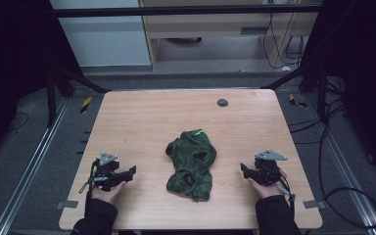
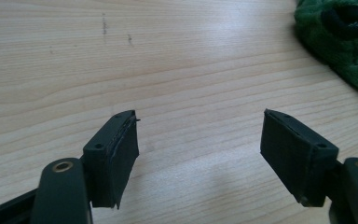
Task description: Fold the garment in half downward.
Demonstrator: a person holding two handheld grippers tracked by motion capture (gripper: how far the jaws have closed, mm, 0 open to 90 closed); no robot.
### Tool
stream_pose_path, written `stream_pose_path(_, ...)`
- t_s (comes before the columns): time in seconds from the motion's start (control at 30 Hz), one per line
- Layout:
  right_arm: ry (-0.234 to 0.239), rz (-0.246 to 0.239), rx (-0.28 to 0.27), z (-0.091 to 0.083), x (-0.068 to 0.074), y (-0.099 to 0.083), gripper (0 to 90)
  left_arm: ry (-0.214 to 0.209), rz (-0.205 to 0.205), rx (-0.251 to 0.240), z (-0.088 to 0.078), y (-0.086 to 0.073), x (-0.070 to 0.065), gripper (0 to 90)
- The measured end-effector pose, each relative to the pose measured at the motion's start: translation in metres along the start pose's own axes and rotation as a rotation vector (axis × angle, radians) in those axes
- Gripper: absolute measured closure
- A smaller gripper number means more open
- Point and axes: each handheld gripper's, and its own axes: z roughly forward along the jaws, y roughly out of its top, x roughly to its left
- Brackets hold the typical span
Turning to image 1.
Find small dark green garment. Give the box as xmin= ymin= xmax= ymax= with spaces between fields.
xmin=164 ymin=128 xmax=218 ymax=202

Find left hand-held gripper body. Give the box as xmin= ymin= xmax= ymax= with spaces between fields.
xmin=92 ymin=151 xmax=122 ymax=192

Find person's left hand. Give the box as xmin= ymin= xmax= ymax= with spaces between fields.
xmin=91 ymin=180 xmax=127 ymax=206

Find white cabinet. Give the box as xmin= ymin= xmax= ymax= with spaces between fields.
xmin=49 ymin=0 xmax=153 ymax=69

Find person's right hand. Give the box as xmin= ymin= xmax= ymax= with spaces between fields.
xmin=247 ymin=168 xmax=289 ymax=200

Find yellow black striped floor tape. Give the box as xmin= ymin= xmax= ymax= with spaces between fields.
xmin=288 ymin=93 xmax=308 ymax=109
xmin=79 ymin=96 xmax=93 ymax=115

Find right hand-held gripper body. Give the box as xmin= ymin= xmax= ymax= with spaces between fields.
xmin=254 ymin=149 xmax=289 ymax=187

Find black metal frame stand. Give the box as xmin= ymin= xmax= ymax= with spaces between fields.
xmin=44 ymin=63 xmax=113 ymax=129
xmin=259 ymin=57 xmax=329 ymax=123

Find right hand-held gripper cable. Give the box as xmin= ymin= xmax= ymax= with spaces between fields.
xmin=273 ymin=167 xmax=297 ymax=210

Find black horizontal frame bar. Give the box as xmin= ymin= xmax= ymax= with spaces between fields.
xmin=50 ymin=3 xmax=324 ymax=19

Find hand-held gripper cable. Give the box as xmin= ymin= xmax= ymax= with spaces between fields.
xmin=273 ymin=167 xmax=297 ymax=210
xmin=78 ymin=159 xmax=110 ymax=217

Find black floor cables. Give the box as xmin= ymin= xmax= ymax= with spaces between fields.
xmin=287 ymin=76 xmax=349 ymax=145

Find left hand-held gripper cable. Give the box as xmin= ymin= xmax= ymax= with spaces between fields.
xmin=78 ymin=159 xmax=110 ymax=217

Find grey tape piece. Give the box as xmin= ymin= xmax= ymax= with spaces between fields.
xmin=303 ymin=199 xmax=327 ymax=211
xmin=55 ymin=200 xmax=79 ymax=211

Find thin black floor cable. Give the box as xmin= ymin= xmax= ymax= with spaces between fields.
xmin=5 ymin=111 xmax=30 ymax=132

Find black hanging desk cables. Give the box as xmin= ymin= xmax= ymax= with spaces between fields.
xmin=261 ymin=12 xmax=306 ymax=71

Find aluminium floor rail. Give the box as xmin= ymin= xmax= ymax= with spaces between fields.
xmin=0 ymin=97 xmax=71 ymax=235
xmin=302 ymin=94 xmax=376 ymax=235

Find black looped floor cable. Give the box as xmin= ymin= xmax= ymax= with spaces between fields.
xmin=317 ymin=97 xmax=376 ymax=230

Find dark curtain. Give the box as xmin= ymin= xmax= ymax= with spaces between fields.
xmin=0 ymin=0 xmax=84 ymax=167
xmin=302 ymin=0 xmax=376 ymax=184

